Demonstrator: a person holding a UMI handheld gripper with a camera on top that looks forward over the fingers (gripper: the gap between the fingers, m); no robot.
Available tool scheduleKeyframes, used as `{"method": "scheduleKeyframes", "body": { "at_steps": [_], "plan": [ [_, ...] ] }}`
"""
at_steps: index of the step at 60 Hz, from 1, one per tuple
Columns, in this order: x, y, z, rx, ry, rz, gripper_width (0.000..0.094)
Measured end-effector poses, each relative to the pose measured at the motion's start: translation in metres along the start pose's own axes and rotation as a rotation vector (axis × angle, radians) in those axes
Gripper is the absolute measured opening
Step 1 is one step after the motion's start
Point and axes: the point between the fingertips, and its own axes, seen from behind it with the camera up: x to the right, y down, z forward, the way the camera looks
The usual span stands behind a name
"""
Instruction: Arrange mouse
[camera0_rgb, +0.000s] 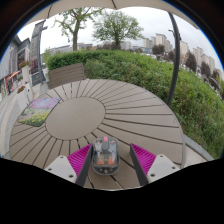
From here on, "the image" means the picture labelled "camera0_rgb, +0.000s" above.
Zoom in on brown slatted wooden chair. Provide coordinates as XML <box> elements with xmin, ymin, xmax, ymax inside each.
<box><xmin>48</xmin><ymin>62</ymin><xmax>87</xmax><ymax>89</ymax></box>

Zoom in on grey transparent computer mouse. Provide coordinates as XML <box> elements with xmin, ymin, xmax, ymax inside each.
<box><xmin>91</xmin><ymin>135</ymin><xmax>121</xmax><ymax>176</ymax></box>

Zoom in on distant apartment buildings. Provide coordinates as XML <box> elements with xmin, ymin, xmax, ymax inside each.
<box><xmin>143</xmin><ymin>32</ymin><xmax>224</xmax><ymax>81</ymax></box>

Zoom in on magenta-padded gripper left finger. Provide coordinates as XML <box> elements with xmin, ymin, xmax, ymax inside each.
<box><xmin>44</xmin><ymin>143</ymin><xmax>93</xmax><ymax>188</ymax></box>

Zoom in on tall white flower planter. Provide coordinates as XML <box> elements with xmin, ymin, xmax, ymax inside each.
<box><xmin>19</xmin><ymin>60</ymin><xmax>32</xmax><ymax>84</ymax></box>

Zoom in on low white flower planter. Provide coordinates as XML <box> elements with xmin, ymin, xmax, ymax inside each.
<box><xmin>15</xmin><ymin>85</ymin><xmax>34</xmax><ymax>113</ymax></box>

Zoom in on grey shopfront building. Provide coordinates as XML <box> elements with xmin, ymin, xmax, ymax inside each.
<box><xmin>0</xmin><ymin>34</ymin><xmax>32</xmax><ymax>101</ymax></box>

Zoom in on flower-print mouse pad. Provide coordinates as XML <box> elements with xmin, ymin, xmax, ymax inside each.
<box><xmin>18</xmin><ymin>97</ymin><xmax>62</xmax><ymax>128</ymax></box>

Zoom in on green trimmed hedge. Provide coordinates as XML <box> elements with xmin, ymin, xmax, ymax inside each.
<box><xmin>45</xmin><ymin>49</ymin><xmax>224</xmax><ymax>159</ymax></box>

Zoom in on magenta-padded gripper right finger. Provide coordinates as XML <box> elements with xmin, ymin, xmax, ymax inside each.
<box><xmin>129</xmin><ymin>143</ymin><xmax>182</xmax><ymax>187</ymax></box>

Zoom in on sparse-leaved tree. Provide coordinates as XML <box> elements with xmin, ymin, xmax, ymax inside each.
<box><xmin>53</xmin><ymin>7</ymin><xmax>103</xmax><ymax>53</ymax></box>

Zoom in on beige parasol canopy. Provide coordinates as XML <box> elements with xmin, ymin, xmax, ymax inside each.
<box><xmin>24</xmin><ymin>0</ymin><xmax>201</xmax><ymax>29</ymax></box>

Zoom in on dark curved parasol pole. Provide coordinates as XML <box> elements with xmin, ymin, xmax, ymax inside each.
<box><xmin>165</xmin><ymin>12</ymin><xmax>183</xmax><ymax>108</ymax></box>

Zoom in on grey sign pylon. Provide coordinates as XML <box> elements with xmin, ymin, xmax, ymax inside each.
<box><xmin>28</xmin><ymin>19</ymin><xmax>49</xmax><ymax>87</ymax></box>

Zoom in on full leafy tree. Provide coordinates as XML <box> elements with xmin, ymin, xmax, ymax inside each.
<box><xmin>92</xmin><ymin>9</ymin><xmax>145</xmax><ymax>51</ymax></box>

